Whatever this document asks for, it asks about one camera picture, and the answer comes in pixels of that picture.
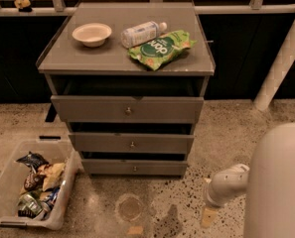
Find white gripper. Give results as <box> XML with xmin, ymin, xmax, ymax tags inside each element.
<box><xmin>201</xmin><ymin>178</ymin><xmax>221</xmax><ymax>228</ymax></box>

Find grey bottom drawer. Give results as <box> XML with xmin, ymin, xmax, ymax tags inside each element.
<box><xmin>81</xmin><ymin>159</ymin><xmax>188</xmax><ymax>176</ymax></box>

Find grey drawer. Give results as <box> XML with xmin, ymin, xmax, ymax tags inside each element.
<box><xmin>51</xmin><ymin>95</ymin><xmax>204</xmax><ymax>124</ymax></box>
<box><xmin>81</xmin><ymin>159</ymin><xmax>188</xmax><ymax>176</ymax></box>
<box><xmin>70</xmin><ymin>133</ymin><xmax>194</xmax><ymax>154</ymax></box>

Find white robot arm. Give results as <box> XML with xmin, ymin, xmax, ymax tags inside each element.
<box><xmin>201</xmin><ymin>123</ymin><xmax>295</xmax><ymax>238</ymax></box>

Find grey middle drawer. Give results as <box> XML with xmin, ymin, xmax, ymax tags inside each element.
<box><xmin>70</xmin><ymin>133</ymin><xmax>194</xmax><ymax>154</ymax></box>

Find grey drawer cabinet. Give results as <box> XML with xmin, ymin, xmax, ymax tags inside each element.
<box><xmin>36</xmin><ymin>1</ymin><xmax>217</xmax><ymax>179</ymax></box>

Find grey top drawer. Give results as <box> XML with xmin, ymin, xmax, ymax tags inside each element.
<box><xmin>51</xmin><ymin>95</ymin><xmax>204</xmax><ymax>124</ymax></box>

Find white diagonal pillar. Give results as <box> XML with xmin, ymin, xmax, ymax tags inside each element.
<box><xmin>253</xmin><ymin>0</ymin><xmax>295</xmax><ymax>112</ymax></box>

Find blue white soda can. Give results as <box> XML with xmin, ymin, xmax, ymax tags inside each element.
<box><xmin>41</xmin><ymin>187</ymin><xmax>60</xmax><ymax>212</ymax></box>

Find yellow chip bag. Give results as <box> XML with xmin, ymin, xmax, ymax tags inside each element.
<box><xmin>38</xmin><ymin>163</ymin><xmax>66</xmax><ymax>191</ymax></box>

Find green snack bag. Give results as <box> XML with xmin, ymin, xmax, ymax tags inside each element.
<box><xmin>128</xmin><ymin>30</ymin><xmax>197</xmax><ymax>70</ymax></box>

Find brown snack bag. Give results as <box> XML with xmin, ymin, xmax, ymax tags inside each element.
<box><xmin>24</xmin><ymin>173</ymin><xmax>45</xmax><ymax>191</ymax></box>

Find clear plastic bin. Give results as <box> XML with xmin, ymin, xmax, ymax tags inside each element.
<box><xmin>0</xmin><ymin>140</ymin><xmax>77</xmax><ymax>230</ymax></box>

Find dark blue chip bag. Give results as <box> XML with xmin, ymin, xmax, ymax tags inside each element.
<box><xmin>17</xmin><ymin>152</ymin><xmax>49</xmax><ymax>169</ymax></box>

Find clear plastic bottle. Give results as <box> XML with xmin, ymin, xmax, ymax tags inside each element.
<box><xmin>121</xmin><ymin>21</ymin><xmax>167</xmax><ymax>49</ymax></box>

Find white paper bowl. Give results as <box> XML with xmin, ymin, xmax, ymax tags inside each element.
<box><xmin>72</xmin><ymin>23</ymin><xmax>112</xmax><ymax>48</ymax></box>

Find yellow black toy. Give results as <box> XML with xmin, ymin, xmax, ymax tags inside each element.
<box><xmin>14</xmin><ymin>0</ymin><xmax>32</xmax><ymax>12</ymax></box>

